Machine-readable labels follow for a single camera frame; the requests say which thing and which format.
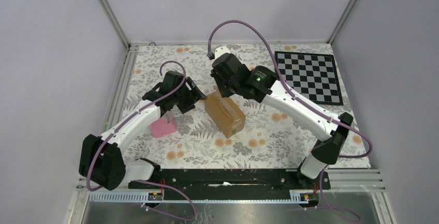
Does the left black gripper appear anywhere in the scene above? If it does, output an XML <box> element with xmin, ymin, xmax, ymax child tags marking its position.
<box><xmin>173</xmin><ymin>77</ymin><xmax>207</xmax><ymax>113</ymax></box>

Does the brown cardboard express box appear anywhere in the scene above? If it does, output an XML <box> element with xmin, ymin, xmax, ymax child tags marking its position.
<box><xmin>204</xmin><ymin>91</ymin><xmax>246</xmax><ymax>138</ymax></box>

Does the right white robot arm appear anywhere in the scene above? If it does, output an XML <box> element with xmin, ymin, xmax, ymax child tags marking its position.
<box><xmin>209</xmin><ymin>47</ymin><xmax>353</xmax><ymax>189</ymax></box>

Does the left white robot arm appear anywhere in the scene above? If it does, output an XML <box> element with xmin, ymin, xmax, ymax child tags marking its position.
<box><xmin>79</xmin><ymin>71</ymin><xmax>207</xmax><ymax>190</ymax></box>

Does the floral patterned table mat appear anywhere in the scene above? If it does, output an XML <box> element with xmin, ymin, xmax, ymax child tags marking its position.
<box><xmin>116</xmin><ymin>43</ymin><xmax>372</xmax><ymax>170</ymax></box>

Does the pink plastic bag package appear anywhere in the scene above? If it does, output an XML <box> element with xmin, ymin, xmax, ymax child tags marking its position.
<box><xmin>150</xmin><ymin>116</ymin><xmax>178</xmax><ymax>138</ymax></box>

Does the black white chessboard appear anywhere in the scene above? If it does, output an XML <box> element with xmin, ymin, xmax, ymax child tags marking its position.
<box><xmin>274</xmin><ymin>51</ymin><xmax>344</xmax><ymax>106</ymax></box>

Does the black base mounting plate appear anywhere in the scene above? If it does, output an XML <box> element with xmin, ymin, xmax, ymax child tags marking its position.
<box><xmin>128</xmin><ymin>169</ymin><xmax>331</xmax><ymax>198</ymax></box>

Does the grey slotted cable duct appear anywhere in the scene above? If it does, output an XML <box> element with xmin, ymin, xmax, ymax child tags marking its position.
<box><xmin>89</xmin><ymin>190</ymin><xmax>309</xmax><ymax>204</ymax></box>

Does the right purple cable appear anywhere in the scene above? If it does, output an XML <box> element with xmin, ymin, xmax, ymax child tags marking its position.
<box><xmin>207</xmin><ymin>19</ymin><xmax>374</xmax><ymax>224</ymax></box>

